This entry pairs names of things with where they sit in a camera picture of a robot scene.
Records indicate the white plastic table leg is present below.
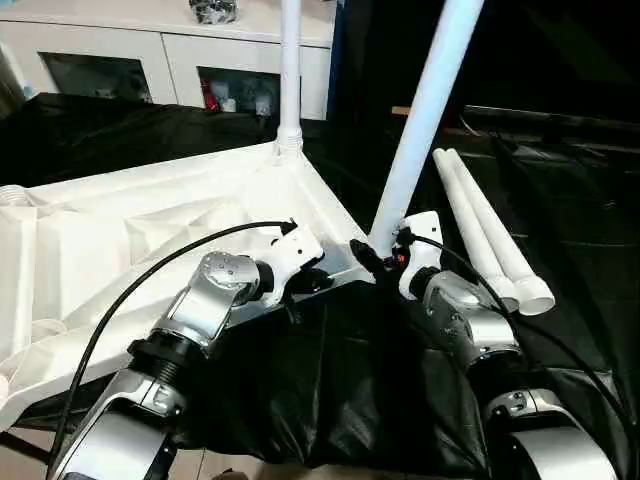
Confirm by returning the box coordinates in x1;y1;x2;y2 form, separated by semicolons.
431;148;521;315
442;148;556;317
277;0;305;157
368;0;485;257

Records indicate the white glass-door cabinet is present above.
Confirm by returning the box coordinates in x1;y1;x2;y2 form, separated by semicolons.
0;0;335;122

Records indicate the long black bar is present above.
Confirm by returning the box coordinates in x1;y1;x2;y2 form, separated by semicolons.
462;103;640;129

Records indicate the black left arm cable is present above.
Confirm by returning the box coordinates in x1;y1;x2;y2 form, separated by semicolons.
48;218;297;469

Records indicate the black and white bag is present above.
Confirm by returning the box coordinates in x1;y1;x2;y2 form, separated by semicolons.
188;0;242;26

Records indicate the black mat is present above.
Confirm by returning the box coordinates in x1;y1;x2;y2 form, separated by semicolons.
0;92;640;476

